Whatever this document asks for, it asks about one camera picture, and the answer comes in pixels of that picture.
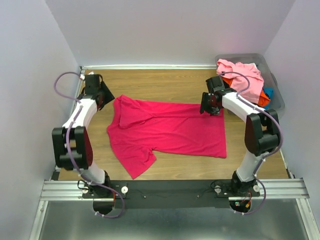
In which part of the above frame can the magenta t-shirt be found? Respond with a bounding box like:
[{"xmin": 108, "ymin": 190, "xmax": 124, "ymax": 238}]
[{"xmin": 106, "ymin": 95, "xmax": 227, "ymax": 179}]

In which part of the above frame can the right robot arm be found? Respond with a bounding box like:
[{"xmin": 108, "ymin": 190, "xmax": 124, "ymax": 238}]
[{"xmin": 200, "ymin": 76, "xmax": 283, "ymax": 196}]

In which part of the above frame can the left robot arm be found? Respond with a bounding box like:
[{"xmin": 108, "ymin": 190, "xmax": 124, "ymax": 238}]
[{"xmin": 51, "ymin": 73, "xmax": 117, "ymax": 198}]

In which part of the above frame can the light pink t-shirt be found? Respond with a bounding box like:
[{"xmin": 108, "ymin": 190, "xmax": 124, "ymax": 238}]
[{"xmin": 216, "ymin": 58, "xmax": 264, "ymax": 105}]

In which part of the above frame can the orange t-shirt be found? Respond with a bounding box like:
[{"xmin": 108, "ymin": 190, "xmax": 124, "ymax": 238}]
[{"xmin": 222, "ymin": 77, "xmax": 271, "ymax": 109}]

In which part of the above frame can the teal t-shirt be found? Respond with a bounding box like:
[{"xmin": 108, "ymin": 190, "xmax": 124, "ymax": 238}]
[{"xmin": 263, "ymin": 87, "xmax": 274, "ymax": 100}]

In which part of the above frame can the clear plastic bin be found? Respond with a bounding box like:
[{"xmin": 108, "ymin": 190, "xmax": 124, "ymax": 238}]
[{"xmin": 215, "ymin": 53, "xmax": 285, "ymax": 119}]

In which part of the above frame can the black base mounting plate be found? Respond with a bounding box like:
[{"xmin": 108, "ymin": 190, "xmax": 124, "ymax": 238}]
[{"xmin": 77, "ymin": 179, "xmax": 260, "ymax": 212}]

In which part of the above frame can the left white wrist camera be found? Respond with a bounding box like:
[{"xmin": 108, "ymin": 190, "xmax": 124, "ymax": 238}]
[{"xmin": 79, "ymin": 71, "xmax": 95, "ymax": 81}]

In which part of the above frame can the aluminium front rail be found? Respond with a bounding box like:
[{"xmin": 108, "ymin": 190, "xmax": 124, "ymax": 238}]
[{"xmin": 40, "ymin": 178, "xmax": 310, "ymax": 201}]

